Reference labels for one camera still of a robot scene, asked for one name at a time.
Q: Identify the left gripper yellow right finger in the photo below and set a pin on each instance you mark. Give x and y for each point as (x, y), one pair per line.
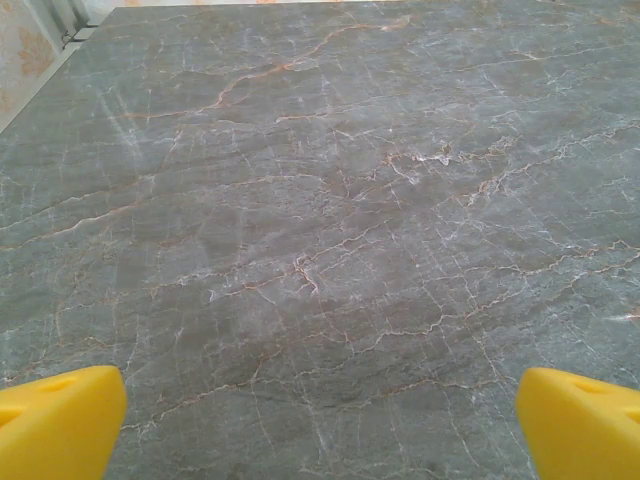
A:
(580, 430)

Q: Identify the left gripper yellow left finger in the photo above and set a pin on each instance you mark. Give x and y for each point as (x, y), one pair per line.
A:
(55, 430)

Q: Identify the aluminium frame post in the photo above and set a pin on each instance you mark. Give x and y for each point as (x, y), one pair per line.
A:
(60, 12)

